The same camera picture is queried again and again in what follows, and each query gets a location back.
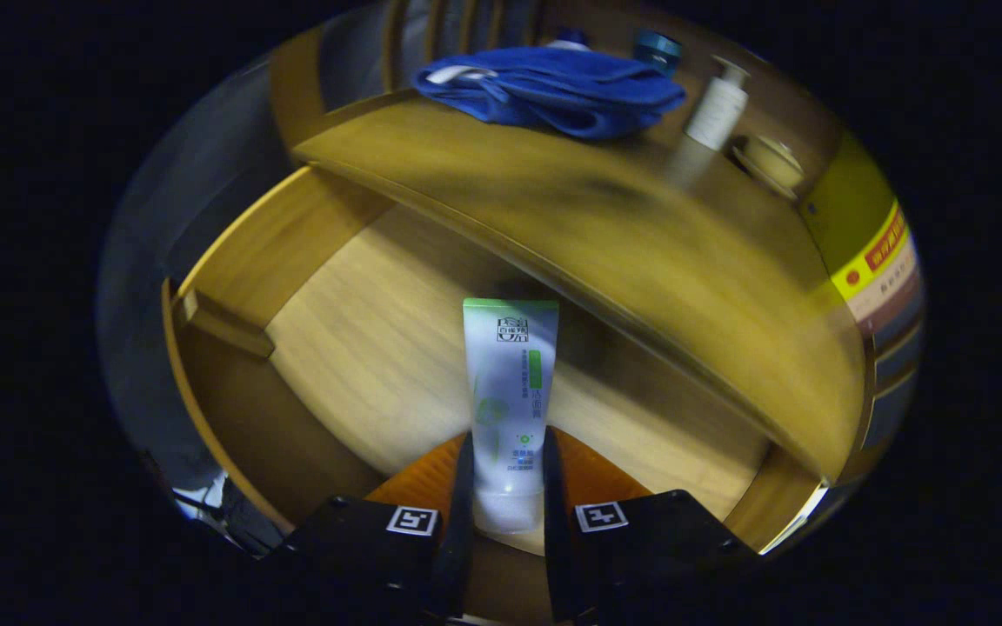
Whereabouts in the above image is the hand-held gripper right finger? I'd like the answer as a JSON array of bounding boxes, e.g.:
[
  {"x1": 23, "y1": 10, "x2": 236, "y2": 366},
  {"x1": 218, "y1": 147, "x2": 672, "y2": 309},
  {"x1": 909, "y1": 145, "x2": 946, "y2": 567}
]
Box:
[{"x1": 543, "y1": 426, "x2": 758, "y2": 623}]

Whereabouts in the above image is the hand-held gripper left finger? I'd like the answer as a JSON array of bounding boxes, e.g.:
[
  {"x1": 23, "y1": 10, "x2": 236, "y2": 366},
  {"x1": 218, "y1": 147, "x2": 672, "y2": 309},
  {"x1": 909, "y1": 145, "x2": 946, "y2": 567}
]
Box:
[{"x1": 262, "y1": 430, "x2": 476, "y2": 623}]

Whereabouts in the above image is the white and green tube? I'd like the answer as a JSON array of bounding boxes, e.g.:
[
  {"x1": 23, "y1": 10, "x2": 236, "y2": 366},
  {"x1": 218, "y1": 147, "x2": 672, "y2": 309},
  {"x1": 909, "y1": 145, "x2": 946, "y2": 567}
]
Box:
[{"x1": 463, "y1": 298, "x2": 559, "y2": 535}]

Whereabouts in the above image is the wooden drawer with black knob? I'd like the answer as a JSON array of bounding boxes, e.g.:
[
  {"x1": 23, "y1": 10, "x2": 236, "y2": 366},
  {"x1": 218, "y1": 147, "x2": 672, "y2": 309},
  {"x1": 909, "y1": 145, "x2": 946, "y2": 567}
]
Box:
[{"x1": 162, "y1": 165, "x2": 824, "y2": 626}]

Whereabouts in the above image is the brown wooden cabinet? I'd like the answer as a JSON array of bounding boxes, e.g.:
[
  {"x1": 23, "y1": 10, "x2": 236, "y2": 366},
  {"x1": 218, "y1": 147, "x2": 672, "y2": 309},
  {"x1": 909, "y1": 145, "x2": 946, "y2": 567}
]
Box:
[{"x1": 162, "y1": 0, "x2": 928, "y2": 626}]

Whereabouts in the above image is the brown book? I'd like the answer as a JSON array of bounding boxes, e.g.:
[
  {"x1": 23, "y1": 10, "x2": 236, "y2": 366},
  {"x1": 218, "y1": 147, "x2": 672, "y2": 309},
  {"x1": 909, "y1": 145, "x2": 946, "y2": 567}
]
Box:
[{"x1": 858, "y1": 270, "x2": 926, "y2": 340}]

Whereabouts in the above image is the yellow book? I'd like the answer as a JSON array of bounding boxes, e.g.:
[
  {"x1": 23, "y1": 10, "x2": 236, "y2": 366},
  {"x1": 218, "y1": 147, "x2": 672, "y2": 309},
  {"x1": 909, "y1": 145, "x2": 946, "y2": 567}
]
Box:
[{"x1": 801, "y1": 130, "x2": 911, "y2": 301}]

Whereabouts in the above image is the folded blue towel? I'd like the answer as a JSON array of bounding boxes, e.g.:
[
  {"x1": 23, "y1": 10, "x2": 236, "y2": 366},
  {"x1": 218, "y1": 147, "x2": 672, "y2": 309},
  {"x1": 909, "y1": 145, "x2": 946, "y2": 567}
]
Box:
[{"x1": 412, "y1": 45, "x2": 687, "y2": 140}]

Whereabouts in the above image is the white pump bottle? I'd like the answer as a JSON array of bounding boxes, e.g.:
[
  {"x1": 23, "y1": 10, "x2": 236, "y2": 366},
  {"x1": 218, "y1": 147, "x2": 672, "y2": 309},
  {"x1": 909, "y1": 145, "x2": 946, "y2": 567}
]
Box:
[{"x1": 684, "y1": 57, "x2": 752, "y2": 151}]

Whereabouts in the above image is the teal bottle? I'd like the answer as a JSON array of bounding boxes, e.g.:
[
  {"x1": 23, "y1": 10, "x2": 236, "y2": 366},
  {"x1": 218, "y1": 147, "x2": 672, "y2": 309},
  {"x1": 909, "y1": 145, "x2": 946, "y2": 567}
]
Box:
[{"x1": 634, "y1": 30, "x2": 683, "y2": 75}]

